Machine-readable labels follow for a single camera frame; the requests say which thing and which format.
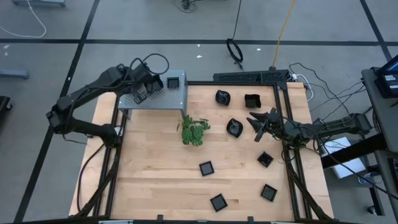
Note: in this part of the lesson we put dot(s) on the green plant in white pot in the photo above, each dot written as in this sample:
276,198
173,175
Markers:
192,133

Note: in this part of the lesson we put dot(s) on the grey floor bar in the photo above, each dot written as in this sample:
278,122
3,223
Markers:
12,74

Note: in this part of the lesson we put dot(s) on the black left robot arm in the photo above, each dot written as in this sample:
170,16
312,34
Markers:
87,91

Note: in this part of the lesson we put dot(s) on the grey perforated metal shelf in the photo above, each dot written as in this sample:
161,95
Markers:
171,99

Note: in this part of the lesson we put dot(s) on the black chair base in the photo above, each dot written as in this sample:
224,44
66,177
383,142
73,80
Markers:
3,104

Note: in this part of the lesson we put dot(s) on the white box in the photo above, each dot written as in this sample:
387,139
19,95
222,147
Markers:
348,170

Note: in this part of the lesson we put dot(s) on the black power adapter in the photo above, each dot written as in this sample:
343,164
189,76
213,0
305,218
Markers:
318,122

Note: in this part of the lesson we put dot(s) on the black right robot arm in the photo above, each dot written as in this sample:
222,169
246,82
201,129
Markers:
335,127

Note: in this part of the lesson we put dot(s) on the grey side desk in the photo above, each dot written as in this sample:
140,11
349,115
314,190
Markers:
382,112
388,174

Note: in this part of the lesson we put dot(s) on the small black desk box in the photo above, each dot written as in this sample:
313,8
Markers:
387,84

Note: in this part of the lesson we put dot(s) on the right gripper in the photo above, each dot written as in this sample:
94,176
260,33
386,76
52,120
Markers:
276,127

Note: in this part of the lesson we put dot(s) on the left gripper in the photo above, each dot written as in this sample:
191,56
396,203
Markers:
141,76

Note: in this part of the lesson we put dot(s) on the black perforated metal panel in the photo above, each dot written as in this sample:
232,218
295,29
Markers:
242,76

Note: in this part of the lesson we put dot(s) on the large black monitor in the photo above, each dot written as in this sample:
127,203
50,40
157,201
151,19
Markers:
392,63

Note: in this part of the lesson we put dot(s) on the grey table base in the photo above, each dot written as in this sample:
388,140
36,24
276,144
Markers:
49,3

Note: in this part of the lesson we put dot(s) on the small black square footed plate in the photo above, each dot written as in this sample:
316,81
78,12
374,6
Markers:
173,83
218,202
206,168
265,159
269,193

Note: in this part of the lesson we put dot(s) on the black leaf-shaped mini plate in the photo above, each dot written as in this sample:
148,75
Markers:
222,97
234,127

